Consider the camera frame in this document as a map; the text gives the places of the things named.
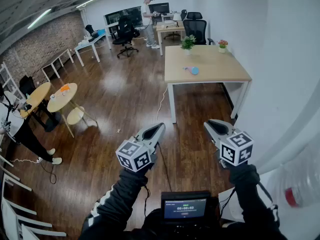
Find white desk with blue top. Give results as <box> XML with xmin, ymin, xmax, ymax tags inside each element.
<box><xmin>74</xmin><ymin>28</ymin><xmax>112</xmax><ymax>68</ymax></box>

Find white table lamp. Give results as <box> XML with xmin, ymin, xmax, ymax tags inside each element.
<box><xmin>172</xmin><ymin>13</ymin><xmax>183</xmax><ymax>28</ymax></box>

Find light wooden table white legs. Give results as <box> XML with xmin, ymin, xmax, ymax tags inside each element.
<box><xmin>164</xmin><ymin>44</ymin><xmax>253</xmax><ymax>124</ymax></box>

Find long ceiling light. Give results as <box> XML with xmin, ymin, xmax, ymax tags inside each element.
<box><xmin>27</xmin><ymin>8</ymin><xmax>52</xmax><ymax>30</ymax></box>
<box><xmin>75</xmin><ymin>0</ymin><xmax>100</xmax><ymax>9</ymax></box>

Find white slatted frame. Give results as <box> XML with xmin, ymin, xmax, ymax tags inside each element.
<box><xmin>0</xmin><ymin>153</ymin><xmax>68</xmax><ymax>240</ymax></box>

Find white paper sheet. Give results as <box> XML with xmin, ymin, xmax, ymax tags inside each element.
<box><xmin>218</xmin><ymin>187</ymin><xmax>245</xmax><ymax>223</ymax></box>

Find black backpack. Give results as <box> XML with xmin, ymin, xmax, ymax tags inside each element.
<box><xmin>19</xmin><ymin>75</ymin><xmax>37</xmax><ymax>98</ymax></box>

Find round wooden stool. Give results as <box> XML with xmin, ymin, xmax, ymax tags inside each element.
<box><xmin>66</xmin><ymin>106</ymin><xmax>86</xmax><ymax>126</ymax></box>

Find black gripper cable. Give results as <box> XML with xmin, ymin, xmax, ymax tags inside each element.
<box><xmin>156</xmin><ymin>143</ymin><xmax>174</xmax><ymax>193</ymax></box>

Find black swivel office chair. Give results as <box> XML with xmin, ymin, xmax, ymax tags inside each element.
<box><xmin>110</xmin><ymin>14</ymin><xmax>140</xmax><ymax>59</ymax></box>

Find low white frame table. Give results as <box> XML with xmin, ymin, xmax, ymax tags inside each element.
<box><xmin>40</xmin><ymin>48</ymin><xmax>75</xmax><ymax>83</ymax></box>

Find chest-mounted screen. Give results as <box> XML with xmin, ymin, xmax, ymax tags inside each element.
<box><xmin>160</xmin><ymin>190</ymin><xmax>212</xmax><ymax>225</ymax></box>

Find thin white floor cable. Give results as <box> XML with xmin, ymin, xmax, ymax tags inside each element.
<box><xmin>9</xmin><ymin>157</ymin><xmax>39</xmax><ymax>164</ymax></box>

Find black high-back office chair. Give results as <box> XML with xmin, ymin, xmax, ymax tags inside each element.
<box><xmin>182</xmin><ymin>11</ymin><xmax>215</xmax><ymax>46</ymax></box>

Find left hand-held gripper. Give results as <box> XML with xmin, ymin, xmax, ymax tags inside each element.
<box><xmin>115</xmin><ymin>122</ymin><xmax>167</xmax><ymax>173</ymax></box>

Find person's right forearm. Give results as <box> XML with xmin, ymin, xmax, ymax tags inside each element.
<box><xmin>228</xmin><ymin>163</ymin><xmax>287</xmax><ymax>240</ymax></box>

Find clear plastic bottle red cap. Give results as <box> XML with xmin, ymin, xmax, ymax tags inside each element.
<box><xmin>273</xmin><ymin>158</ymin><xmax>320</xmax><ymax>210</ymax></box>

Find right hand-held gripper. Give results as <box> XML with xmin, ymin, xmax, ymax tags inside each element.
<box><xmin>203</xmin><ymin>119</ymin><xmax>255</xmax><ymax>169</ymax></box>

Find black computer monitor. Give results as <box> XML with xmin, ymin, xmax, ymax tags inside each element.
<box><xmin>148</xmin><ymin>2</ymin><xmax>171</xmax><ymax>15</ymax></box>

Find red flower potted plant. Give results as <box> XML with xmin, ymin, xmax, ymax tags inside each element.
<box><xmin>217</xmin><ymin>39</ymin><xmax>229</xmax><ymax>54</ymax></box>

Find white shelf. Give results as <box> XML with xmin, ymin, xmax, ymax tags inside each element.
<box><xmin>0</xmin><ymin>61</ymin><xmax>26</xmax><ymax>100</ymax></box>

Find wooden desk white legs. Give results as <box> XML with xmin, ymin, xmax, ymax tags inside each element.
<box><xmin>155</xmin><ymin>20</ymin><xmax>186</xmax><ymax>57</ymax></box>

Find person's left forearm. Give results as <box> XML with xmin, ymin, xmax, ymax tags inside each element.
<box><xmin>79</xmin><ymin>168</ymin><xmax>151</xmax><ymax>240</ymax></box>

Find round wooden table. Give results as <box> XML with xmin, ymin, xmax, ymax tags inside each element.
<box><xmin>19</xmin><ymin>81</ymin><xmax>52</xmax><ymax>119</ymax></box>
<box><xmin>46</xmin><ymin>82</ymin><xmax>98</xmax><ymax>139</ymax></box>

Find green potted plant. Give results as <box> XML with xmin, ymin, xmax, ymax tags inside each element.
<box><xmin>180</xmin><ymin>34</ymin><xmax>197</xmax><ymax>56</ymax></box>

